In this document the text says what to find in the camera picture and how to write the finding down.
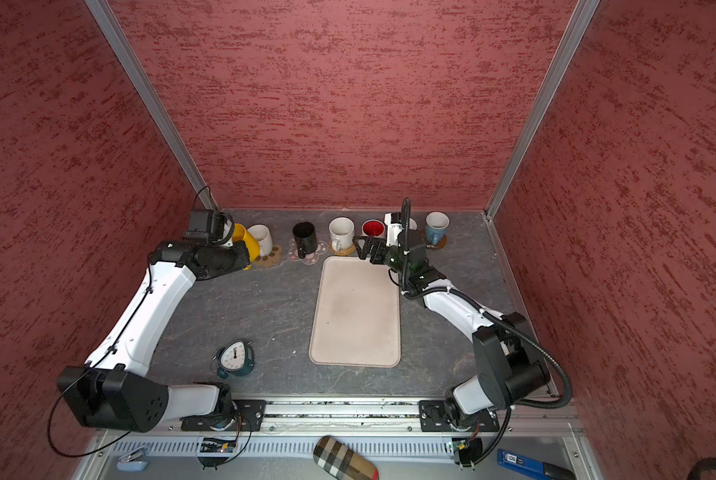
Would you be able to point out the beige serving tray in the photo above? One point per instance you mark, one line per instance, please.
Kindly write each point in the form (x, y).
(357, 316)

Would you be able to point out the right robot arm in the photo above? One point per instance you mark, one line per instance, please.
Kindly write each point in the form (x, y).
(511, 367)

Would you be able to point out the paw print coaster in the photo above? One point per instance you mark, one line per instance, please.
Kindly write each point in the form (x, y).
(271, 260)

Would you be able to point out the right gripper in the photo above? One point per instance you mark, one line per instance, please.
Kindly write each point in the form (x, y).
(380, 244)

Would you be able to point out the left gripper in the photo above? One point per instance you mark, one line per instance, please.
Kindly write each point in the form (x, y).
(242, 259)

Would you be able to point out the yellow mug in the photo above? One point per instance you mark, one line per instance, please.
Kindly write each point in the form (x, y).
(241, 234)

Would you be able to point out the white mug front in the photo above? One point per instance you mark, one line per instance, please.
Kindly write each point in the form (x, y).
(262, 234)

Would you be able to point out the red mug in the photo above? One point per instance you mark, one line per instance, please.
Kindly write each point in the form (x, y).
(374, 228)

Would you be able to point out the blue handled tool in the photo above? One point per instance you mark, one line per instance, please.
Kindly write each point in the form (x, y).
(532, 468)

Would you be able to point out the pink flower coaster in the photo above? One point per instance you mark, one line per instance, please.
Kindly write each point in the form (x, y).
(310, 259)

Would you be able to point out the small stapler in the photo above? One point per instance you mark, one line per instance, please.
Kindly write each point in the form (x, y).
(134, 461)

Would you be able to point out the brown glossy round coaster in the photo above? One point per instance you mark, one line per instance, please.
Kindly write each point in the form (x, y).
(442, 242)

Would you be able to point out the teal alarm clock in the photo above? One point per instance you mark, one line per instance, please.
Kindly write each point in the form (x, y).
(236, 359)

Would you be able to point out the black mug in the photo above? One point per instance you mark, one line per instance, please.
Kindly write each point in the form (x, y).
(305, 238)

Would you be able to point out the blue mug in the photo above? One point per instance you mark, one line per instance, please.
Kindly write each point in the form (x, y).
(436, 227)

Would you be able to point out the plaid glasses case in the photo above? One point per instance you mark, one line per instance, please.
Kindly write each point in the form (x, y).
(342, 462)

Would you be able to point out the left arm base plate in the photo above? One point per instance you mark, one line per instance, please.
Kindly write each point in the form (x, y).
(243, 415)

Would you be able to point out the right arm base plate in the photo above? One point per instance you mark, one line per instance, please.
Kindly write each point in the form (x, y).
(433, 416)

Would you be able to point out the brown wicker round coaster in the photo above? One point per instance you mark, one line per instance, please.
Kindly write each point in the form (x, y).
(344, 252)

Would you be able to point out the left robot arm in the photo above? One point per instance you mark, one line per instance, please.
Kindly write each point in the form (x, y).
(111, 390)

